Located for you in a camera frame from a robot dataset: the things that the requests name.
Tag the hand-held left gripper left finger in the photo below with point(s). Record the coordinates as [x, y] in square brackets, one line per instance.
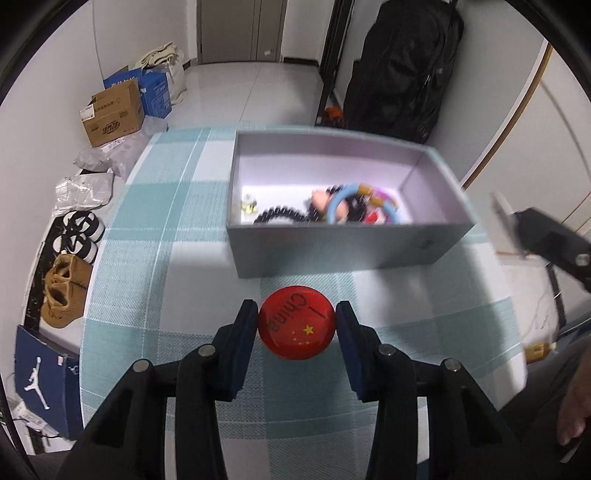
[242, 350]

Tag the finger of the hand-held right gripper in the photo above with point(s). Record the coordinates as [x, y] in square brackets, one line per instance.
[554, 240]

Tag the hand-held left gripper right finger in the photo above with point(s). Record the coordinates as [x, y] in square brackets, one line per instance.
[355, 355]

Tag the grey cardboard storage box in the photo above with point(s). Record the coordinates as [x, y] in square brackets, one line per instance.
[323, 251]

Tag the white and red round badge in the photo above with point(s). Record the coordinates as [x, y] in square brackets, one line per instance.
[373, 217]

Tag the small figurine charm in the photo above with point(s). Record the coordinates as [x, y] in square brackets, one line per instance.
[249, 204]

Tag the white wardrobe with gold trim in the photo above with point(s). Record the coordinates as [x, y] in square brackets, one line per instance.
[554, 138]

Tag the small tan object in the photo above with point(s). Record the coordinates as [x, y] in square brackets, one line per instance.
[539, 351]

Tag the brown suede boot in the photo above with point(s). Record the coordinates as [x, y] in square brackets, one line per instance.
[62, 304]
[74, 272]

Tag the black white striped slipper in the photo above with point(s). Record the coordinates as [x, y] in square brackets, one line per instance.
[76, 249]
[83, 226]

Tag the blue shoe box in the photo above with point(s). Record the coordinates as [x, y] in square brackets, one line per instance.
[37, 369]

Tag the white sneaker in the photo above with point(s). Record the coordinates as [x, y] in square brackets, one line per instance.
[32, 420]

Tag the grey plastic parcel bag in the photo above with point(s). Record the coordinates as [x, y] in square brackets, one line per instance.
[111, 154]
[83, 191]

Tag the large black bag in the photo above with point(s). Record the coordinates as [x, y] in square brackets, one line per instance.
[401, 69]

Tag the small orange object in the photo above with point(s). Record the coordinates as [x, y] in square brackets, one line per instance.
[333, 116]

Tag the brown cardboard box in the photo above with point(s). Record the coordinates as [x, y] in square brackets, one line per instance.
[113, 120]

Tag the blue carton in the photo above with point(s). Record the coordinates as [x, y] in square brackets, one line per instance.
[157, 92]

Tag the white tote bag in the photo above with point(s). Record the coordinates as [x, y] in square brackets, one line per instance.
[175, 74]

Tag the black metal rack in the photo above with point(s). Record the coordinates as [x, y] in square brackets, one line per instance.
[334, 55]

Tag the grey door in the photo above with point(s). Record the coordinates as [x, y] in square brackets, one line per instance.
[240, 32]

